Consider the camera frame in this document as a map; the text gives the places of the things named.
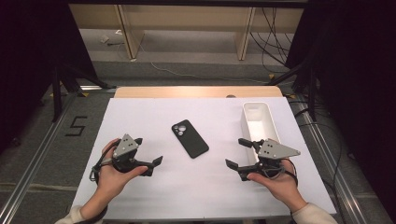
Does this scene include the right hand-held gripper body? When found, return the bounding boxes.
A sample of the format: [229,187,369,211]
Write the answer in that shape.
[257,138,302,179]

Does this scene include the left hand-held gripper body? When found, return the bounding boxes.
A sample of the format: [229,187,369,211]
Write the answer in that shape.
[111,133,149,175]

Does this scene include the white plastic bin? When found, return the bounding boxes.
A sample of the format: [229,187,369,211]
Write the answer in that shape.
[240,101,281,166]

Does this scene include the black phone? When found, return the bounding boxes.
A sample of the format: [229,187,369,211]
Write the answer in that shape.
[171,119,210,160]

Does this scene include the person's right hand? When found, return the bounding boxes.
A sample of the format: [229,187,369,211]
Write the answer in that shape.
[247,158,307,213]

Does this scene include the person's left hand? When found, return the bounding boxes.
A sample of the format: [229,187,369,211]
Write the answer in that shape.
[92,138,149,202]

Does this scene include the white table sheet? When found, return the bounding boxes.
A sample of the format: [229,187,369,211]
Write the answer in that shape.
[72,96,337,220]

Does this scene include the black metal stand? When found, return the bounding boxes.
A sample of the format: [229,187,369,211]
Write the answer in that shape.
[265,55,318,122]
[50,62,118,123]

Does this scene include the wooden table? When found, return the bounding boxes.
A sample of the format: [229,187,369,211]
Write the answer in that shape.
[113,86,284,99]

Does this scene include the black curtain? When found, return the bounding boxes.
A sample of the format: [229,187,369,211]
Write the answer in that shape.
[284,0,396,216]
[0,0,97,153]

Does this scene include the beige wooden shelf unit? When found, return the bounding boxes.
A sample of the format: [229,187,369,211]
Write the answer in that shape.
[68,4,304,62]

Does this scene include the left hand-held gripper cable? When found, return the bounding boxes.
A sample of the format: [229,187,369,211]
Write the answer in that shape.
[89,141,120,224]

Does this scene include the aluminium floor rail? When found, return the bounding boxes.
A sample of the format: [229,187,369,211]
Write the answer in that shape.
[0,92,78,224]
[290,99,368,224]

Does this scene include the black floor cable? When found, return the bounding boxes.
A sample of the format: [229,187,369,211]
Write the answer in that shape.
[293,99,345,224]

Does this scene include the black hanging cables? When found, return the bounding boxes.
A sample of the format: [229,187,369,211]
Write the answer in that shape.
[249,7,295,74]

